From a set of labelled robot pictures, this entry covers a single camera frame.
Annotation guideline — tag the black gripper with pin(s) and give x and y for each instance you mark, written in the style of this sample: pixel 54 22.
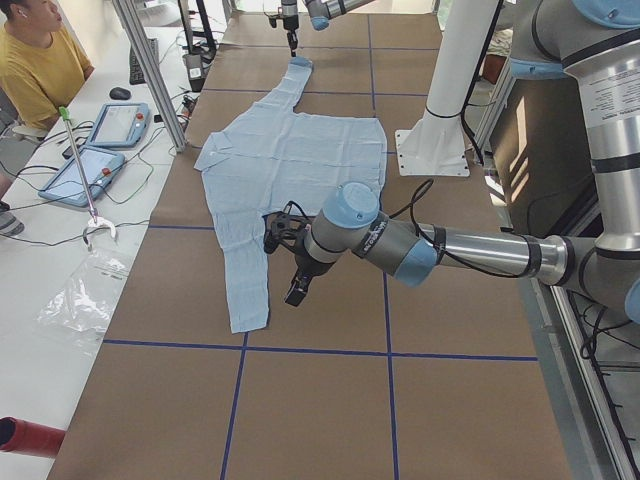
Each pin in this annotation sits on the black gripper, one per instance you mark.
pixel 289 24
pixel 311 266

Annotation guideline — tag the light blue striped shirt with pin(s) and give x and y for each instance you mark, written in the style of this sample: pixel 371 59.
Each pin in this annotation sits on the light blue striped shirt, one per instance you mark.
pixel 270 155

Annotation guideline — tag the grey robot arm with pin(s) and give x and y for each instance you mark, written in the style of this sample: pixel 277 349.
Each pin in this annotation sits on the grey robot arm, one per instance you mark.
pixel 320 13
pixel 597 44

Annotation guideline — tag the black computer mouse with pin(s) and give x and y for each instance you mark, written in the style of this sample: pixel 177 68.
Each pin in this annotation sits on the black computer mouse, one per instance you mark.
pixel 120 93

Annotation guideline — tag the upper blue teach pendant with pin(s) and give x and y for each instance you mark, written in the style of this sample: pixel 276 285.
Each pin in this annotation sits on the upper blue teach pendant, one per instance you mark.
pixel 119 125

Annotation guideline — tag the clear plastic bag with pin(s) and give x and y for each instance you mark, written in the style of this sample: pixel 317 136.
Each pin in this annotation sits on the clear plastic bag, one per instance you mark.
pixel 79 314

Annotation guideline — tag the grabber reaching stick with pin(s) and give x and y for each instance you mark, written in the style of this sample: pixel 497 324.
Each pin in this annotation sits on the grabber reaching stick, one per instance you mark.
pixel 96 222

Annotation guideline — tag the person in yellow shirt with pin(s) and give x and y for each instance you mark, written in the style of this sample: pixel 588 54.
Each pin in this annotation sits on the person in yellow shirt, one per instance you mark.
pixel 42 66

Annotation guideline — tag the dark control cabinet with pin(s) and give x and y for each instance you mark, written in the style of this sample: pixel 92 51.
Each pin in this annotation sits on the dark control cabinet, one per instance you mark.
pixel 541 152

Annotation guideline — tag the red cylinder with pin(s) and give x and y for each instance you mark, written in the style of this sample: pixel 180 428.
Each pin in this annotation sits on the red cylinder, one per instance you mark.
pixel 27 438

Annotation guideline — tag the grey aluminium frame post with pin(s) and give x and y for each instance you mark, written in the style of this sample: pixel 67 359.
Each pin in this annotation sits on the grey aluminium frame post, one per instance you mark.
pixel 135 31

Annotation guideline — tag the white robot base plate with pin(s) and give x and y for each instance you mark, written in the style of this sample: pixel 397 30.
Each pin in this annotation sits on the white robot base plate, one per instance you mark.
pixel 435 145

